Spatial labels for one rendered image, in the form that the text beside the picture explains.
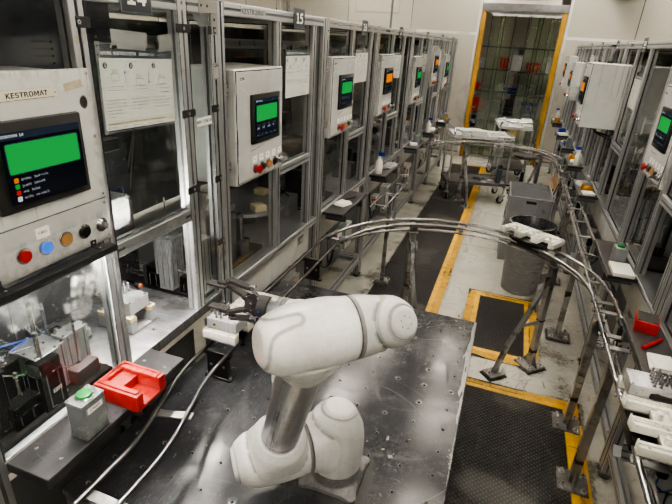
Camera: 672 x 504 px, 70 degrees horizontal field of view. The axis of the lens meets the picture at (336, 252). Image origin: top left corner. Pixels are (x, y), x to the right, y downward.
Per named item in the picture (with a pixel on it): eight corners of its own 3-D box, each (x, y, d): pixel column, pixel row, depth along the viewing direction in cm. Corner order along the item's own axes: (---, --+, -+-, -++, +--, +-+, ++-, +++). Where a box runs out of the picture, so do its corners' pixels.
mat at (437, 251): (428, 341, 343) (428, 339, 342) (349, 322, 360) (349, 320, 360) (486, 167, 850) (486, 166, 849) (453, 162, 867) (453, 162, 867)
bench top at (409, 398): (416, 653, 112) (418, 643, 110) (63, 499, 143) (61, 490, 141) (475, 329, 242) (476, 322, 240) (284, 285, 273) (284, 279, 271)
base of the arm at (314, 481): (374, 452, 161) (375, 439, 159) (353, 506, 142) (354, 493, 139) (323, 435, 166) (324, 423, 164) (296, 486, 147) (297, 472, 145)
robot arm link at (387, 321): (384, 288, 111) (330, 296, 106) (426, 284, 94) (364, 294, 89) (393, 344, 110) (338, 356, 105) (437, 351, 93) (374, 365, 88)
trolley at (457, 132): (442, 200, 655) (453, 128, 616) (436, 188, 707) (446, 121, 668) (507, 204, 655) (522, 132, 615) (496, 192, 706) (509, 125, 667)
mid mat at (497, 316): (538, 371, 318) (539, 370, 317) (454, 351, 334) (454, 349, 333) (536, 302, 405) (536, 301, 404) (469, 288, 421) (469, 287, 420)
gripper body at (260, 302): (276, 314, 161) (251, 308, 164) (276, 291, 158) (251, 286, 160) (265, 325, 155) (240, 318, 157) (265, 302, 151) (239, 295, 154)
